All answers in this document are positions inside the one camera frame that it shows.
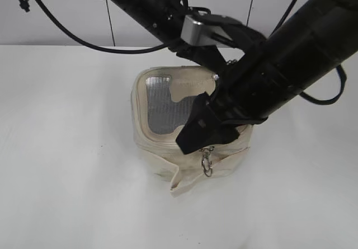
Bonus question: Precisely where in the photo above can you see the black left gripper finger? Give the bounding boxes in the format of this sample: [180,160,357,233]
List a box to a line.
[192,46,227,74]

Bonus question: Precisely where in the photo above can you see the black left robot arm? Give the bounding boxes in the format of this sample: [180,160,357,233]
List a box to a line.
[19,0,226,74]

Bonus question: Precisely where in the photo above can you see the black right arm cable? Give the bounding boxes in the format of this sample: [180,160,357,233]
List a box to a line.
[272,0,347,106]

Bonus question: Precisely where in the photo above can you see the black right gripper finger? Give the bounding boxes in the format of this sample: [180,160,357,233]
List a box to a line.
[176,92,221,154]
[215,125,240,144]

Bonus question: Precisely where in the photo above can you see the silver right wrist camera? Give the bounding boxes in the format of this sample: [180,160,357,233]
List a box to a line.
[180,13,266,50]

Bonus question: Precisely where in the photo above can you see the silver ring zipper pull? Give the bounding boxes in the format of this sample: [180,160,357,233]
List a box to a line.
[199,146,214,177]

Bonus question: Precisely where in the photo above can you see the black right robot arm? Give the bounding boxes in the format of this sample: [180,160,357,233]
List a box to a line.
[176,0,357,154]

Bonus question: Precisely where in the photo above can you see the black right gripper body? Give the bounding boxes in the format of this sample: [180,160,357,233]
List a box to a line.
[206,40,310,125]

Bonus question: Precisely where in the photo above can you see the cream fabric zipper bag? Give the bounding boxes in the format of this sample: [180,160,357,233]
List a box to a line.
[131,66,253,197]

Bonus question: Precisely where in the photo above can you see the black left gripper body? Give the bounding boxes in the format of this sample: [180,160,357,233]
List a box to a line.
[150,5,221,62]

